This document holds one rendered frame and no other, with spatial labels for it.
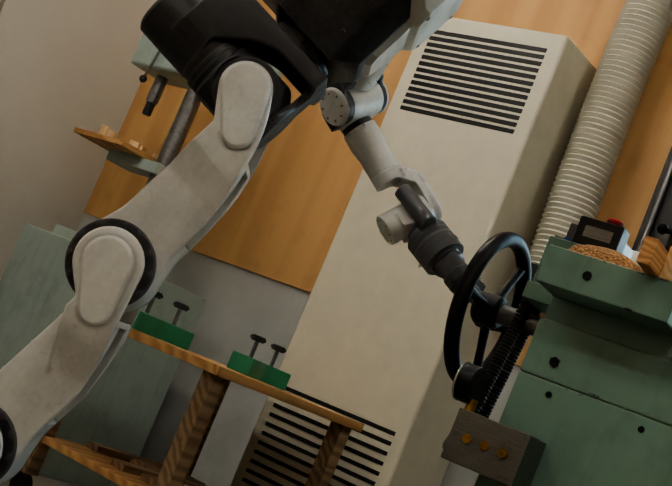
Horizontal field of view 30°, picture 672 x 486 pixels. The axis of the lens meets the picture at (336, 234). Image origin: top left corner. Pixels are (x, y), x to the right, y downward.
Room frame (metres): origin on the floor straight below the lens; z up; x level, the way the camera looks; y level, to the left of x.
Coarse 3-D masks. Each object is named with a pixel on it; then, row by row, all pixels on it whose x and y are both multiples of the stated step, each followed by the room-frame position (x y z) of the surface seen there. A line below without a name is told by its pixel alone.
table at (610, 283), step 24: (552, 264) 1.87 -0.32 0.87; (576, 264) 1.85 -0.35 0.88; (600, 264) 1.83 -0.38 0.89; (528, 288) 2.10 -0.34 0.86; (552, 288) 1.89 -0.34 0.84; (576, 288) 1.84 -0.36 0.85; (600, 288) 1.82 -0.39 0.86; (624, 288) 1.81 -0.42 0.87; (648, 288) 1.79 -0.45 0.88; (624, 312) 1.83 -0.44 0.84; (648, 312) 1.78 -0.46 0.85
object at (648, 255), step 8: (648, 240) 1.74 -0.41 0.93; (656, 240) 1.73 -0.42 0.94; (648, 248) 1.74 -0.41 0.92; (656, 248) 1.74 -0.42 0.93; (664, 248) 1.77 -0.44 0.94; (640, 256) 1.74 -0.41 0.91; (648, 256) 1.74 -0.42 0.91; (656, 256) 1.75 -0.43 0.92; (664, 256) 1.78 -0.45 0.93; (640, 264) 1.75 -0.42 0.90; (648, 264) 1.73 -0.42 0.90; (656, 264) 1.76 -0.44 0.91; (648, 272) 1.78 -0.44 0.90; (656, 272) 1.77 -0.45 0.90
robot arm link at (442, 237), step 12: (444, 228) 2.40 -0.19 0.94; (432, 240) 2.38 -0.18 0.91; (444, 240) 2.37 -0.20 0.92; (456, 240) 2.39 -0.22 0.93; (420, 252) 2.39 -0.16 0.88; (432, 252) 2.37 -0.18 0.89; (444, 252) 2.38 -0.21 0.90; (456, 252) 2.36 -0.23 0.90; (420, 264) 2.42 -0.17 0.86; (432, 264) 2.39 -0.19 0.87; (444, 264) 2.36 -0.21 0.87; (456, 264) 2.35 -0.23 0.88; (444, 276) 2.35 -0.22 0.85; (456, 276) 2.32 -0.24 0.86; (480, 288) 2.40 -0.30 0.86
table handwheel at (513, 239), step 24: (504, 240) 2.15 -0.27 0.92; (480, 264) 2.10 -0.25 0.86; (528, 264) 2.26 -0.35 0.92; (456, 288) 2.11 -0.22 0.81; (504, 288) 2.24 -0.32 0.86; (456, 312) 2.10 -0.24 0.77; (480, 312) 2.20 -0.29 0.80; (504, 312) 2.19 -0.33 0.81; (456, 336) 2.11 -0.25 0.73; (480, 336) 2.23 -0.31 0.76; (456, 360) 2.14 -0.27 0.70; (480, 360) 2.25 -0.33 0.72
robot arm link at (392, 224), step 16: (400, 192) 2.41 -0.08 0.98; (400, 208) 2.43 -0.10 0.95; (416, 208) 2.38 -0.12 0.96; (432, 208) 2.42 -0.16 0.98; (384, 224) 2.43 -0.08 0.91; (400, 224) 2.42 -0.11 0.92; (416, 224) 2.41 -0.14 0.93; (432, 224) 2.39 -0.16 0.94; (400, 240) 2.45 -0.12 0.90; (416, 240) 2.40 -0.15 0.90
